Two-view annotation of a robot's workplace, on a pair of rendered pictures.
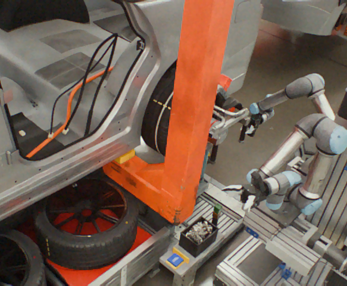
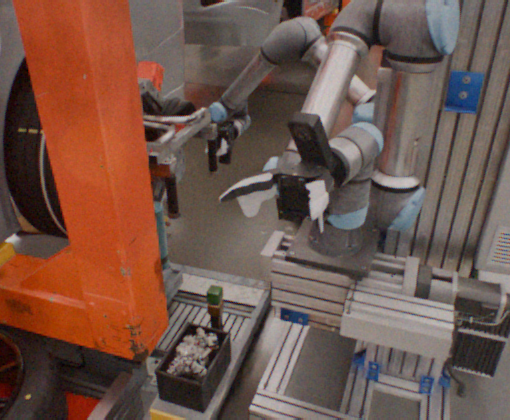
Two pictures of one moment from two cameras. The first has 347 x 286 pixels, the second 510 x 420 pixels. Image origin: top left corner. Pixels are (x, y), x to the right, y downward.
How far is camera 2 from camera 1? 1.24 m
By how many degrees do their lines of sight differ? 17
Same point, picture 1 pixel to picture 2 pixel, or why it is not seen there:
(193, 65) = not seen: outside the picture
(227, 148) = (192, 219)
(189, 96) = (60, 19)
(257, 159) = (241, 221)
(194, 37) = not seen: outside the picture
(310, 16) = (246, 21)
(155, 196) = (76, 316)
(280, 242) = (368, 309)
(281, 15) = (207, 31)
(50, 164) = not seen: outside the picture
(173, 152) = (76, 194)
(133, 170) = (15, 282)
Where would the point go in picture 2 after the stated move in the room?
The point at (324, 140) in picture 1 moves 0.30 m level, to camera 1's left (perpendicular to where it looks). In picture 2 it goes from (410, 29) to (264, 37)
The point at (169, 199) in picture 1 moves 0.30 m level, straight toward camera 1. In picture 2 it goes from (107, 309) to (114, 400)
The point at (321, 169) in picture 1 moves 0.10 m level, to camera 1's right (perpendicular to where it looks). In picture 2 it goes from (416, 110) to (455, 106)
